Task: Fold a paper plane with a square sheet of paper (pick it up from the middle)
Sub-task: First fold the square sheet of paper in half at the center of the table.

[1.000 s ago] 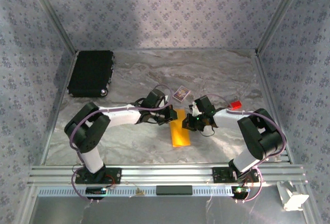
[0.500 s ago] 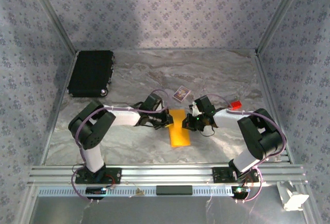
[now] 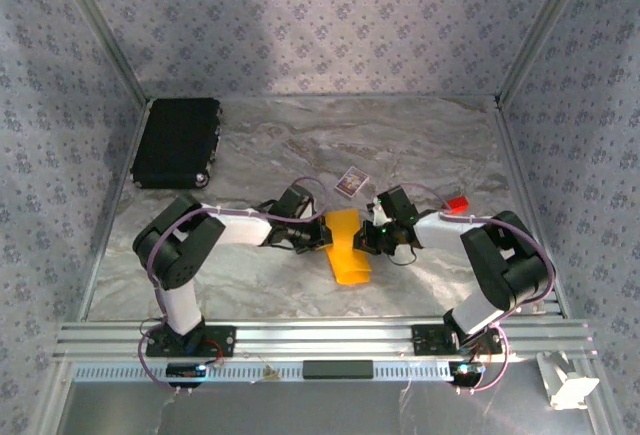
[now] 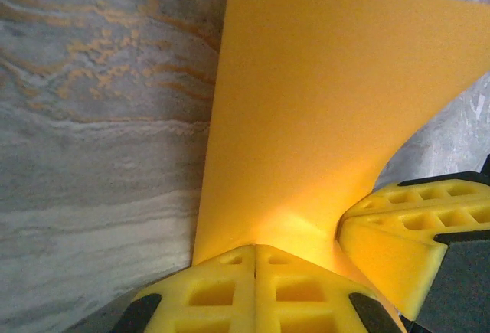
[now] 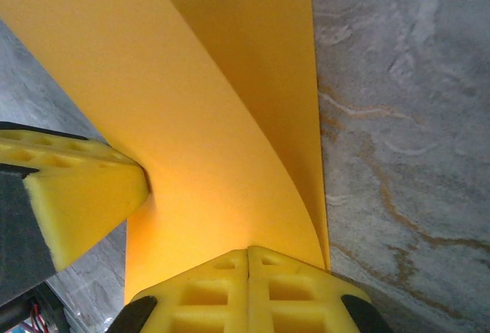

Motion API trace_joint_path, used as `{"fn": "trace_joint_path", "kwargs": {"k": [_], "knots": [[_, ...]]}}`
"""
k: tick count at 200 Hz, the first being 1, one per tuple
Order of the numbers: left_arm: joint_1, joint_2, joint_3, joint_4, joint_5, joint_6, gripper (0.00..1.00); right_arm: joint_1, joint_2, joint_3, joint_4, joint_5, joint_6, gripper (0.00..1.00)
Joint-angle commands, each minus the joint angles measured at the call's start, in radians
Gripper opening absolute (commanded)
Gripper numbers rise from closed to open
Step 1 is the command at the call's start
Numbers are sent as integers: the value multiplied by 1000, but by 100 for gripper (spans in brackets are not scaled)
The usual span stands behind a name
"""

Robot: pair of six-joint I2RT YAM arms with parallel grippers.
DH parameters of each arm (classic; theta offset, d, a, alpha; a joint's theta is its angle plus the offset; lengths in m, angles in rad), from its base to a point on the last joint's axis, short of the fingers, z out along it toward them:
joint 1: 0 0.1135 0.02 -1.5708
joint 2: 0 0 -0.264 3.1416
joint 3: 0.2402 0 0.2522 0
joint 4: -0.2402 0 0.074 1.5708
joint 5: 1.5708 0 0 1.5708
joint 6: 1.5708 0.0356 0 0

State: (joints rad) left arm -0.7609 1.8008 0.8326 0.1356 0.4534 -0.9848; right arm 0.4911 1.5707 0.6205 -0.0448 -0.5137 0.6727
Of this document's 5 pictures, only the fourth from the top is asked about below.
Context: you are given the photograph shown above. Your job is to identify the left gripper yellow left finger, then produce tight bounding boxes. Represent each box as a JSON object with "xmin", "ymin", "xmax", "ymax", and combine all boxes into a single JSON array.
[{"xmin": 110, "ymin": 244, "xmax": 256, "ymax": 333}]

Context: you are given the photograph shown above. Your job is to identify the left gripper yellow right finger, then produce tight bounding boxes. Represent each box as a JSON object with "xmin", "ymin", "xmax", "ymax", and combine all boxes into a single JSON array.
[{"xmin": 255, "ymin": 244, "xmax": 403, "ymax": 333}]

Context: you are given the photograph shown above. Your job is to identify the orange paper sheet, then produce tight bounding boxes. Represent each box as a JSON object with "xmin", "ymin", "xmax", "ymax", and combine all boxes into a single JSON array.
[{"xmin": 190, "ymin": 0, "xmax": 490, "ymax": 333}]

